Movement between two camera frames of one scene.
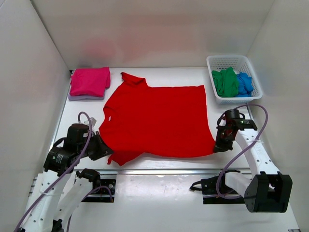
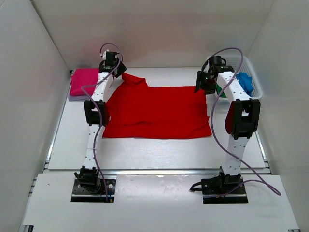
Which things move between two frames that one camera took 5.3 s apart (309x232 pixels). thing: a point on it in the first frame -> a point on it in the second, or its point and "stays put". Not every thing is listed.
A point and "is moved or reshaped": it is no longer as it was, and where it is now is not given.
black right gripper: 221,147 -> 200,85
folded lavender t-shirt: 84,97 stays put
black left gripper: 104,148 -> 122,68
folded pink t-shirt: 90,81 stays put
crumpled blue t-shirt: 245,86 stays put
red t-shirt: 169,122 is moved or reshaped
